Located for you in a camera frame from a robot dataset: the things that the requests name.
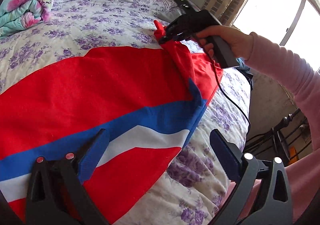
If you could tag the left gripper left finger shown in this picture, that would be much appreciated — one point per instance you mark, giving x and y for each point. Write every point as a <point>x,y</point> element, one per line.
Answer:
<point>56,194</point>

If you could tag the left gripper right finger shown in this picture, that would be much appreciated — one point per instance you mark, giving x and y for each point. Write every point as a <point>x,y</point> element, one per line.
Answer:
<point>272,204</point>

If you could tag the red blue white pants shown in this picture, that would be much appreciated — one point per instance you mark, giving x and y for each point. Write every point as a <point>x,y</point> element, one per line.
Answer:
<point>150,102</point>

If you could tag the pink sleeved right forearm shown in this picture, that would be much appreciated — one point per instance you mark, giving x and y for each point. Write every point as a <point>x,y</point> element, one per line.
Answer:
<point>292,72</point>

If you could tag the person's right hand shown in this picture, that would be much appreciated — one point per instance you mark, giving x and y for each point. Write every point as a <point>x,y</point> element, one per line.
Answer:
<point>240,43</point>

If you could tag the dark metal chair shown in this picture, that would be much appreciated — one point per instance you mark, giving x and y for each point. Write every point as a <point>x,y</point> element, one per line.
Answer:
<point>280,144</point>

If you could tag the purple floral bed sheet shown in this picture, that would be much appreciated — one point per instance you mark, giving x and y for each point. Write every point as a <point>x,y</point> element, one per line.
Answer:
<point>192,188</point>

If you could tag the folded turquoise floral blanket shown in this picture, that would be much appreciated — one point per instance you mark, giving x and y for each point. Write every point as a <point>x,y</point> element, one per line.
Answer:
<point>18,15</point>

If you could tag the window with metal frame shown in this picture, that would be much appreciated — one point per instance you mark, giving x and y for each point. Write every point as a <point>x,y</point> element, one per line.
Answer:
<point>293,24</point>

